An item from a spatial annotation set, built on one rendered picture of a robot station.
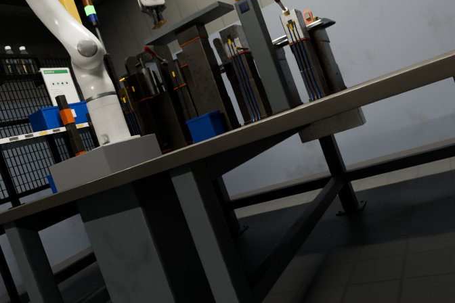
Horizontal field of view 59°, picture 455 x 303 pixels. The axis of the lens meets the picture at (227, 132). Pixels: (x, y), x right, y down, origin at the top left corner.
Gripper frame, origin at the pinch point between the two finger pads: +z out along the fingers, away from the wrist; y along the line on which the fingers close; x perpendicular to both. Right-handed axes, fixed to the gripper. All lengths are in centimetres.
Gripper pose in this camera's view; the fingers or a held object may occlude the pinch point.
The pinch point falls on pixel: (157, 19)
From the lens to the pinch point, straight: 176.8
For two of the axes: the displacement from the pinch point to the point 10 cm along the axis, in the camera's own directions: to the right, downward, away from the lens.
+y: 7.4, -2.7, 6.2
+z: 3.4, 9.4, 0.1
